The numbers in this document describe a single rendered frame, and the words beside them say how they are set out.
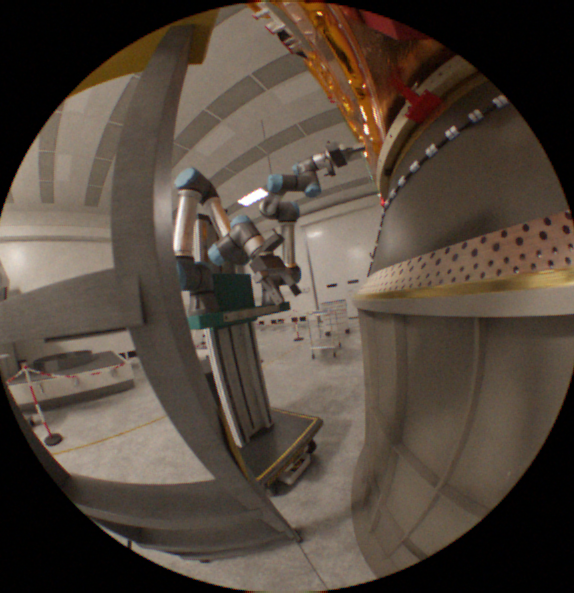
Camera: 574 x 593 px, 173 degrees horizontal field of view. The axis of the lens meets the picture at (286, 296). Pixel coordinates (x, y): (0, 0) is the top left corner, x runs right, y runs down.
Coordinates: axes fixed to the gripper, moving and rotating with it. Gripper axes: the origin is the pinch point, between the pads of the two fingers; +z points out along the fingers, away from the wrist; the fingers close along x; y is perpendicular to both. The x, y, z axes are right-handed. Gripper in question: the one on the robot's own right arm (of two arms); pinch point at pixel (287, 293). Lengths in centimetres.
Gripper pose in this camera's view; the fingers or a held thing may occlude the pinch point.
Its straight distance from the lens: 59.5
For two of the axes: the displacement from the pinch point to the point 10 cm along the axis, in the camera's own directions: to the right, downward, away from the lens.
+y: -7.2, 5.3, 4.5
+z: 5.5, 8.3, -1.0
